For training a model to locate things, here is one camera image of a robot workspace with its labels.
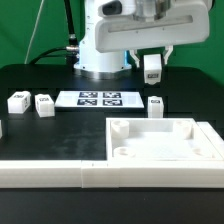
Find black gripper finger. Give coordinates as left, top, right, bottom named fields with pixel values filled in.
left=163, top=45, right=173, bottom=64
left=129, top=50, right=140, bottom=68

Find white square tabletop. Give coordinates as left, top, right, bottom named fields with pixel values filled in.
left=106, top=118, right=224, bottom=161

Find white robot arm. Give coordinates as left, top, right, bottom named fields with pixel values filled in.
left=74, top=0, right=213, bottom=79

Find white L-shaped obstacle fence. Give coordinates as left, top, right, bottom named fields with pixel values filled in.
left=0, top=119, right=224, bottom=188

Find white part at left edge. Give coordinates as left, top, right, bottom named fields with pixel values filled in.
left=0, top=120, right=3, bottom=139

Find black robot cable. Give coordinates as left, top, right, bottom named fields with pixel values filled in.
left=28, top=0, right=81, bottom=66

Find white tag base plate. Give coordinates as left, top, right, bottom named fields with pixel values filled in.
left=55, top=91, right=144, bottom=108

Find white thin cable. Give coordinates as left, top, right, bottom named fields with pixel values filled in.
left=23, top=0, right=46, bottom=66

